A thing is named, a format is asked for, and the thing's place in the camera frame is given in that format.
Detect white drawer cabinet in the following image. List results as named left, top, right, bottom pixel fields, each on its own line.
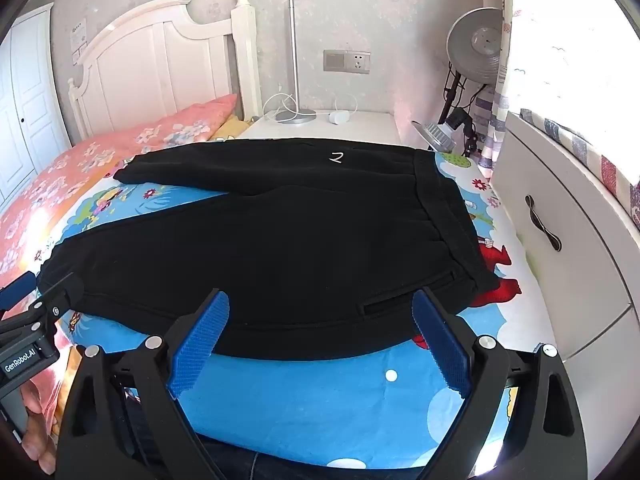
left=487, top=110, right=640, bottom=467

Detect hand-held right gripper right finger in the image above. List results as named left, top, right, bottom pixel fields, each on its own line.
left=411, top=287, right=590, bottom=480

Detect round silver desk lamp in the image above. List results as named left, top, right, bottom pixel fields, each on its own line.
left=437, top=7, right=504, bottom=127

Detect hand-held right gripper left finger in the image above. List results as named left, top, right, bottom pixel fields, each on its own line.
left=56, top=288, right=232, bottom=480

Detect white wall switch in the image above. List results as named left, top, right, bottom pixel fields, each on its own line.
left=70, top=17, right=89, bottom=66

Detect white wooden headboard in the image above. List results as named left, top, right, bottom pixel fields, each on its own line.
left=67, top=0, right=263, bottom=143

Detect blue cartoon printed bed sheet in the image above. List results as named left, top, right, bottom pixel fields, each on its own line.
left=50, top=149, right=556, bottom=466

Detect person's left hand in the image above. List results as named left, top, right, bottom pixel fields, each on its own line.
left=20, top=380, right=58, bottom=476

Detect white nightstand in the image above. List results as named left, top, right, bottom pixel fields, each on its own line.
left=235, top=110, right=417, bottom=150

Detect white wardrobe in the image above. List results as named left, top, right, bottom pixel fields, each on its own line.
left=0, top=2, right=72, bottom=206

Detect silver clip spotlight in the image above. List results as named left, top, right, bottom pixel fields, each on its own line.
left=411, top=109, right=474, bottom=154

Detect dark drawer handle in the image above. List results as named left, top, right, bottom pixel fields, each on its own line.
left=524, top=195, right=562, bottom=252

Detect silver pole table lamp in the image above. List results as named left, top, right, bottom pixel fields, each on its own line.
left=275, top=0, right=317, bottom=125

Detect patterned curtain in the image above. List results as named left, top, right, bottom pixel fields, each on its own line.
left=475, top=0, right=640, bottom=181

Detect striped cloth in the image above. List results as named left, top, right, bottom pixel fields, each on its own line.
left=519, top=107, right=640, bottom=207

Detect white cable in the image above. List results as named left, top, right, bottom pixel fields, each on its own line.
left=262, top=92, right=302, bottom=122

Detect grey wall socket panel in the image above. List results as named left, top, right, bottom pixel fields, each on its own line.
left=323, top=49, right=372, bottom=74

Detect black pants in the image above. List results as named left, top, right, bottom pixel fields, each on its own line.
left=37, top=137, right=503, bottom=361

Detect yellow pillow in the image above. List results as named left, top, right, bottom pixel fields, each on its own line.
left=210, top=114, right=252, bottom=143

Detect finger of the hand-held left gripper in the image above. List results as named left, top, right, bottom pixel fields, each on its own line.
left=0, top=272, right=85, bottom=333
left=0, top=271, right=40, bottom=313

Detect pink floral quilt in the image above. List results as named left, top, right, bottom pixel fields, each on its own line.
left=0, top=94, right=239, bottom=441

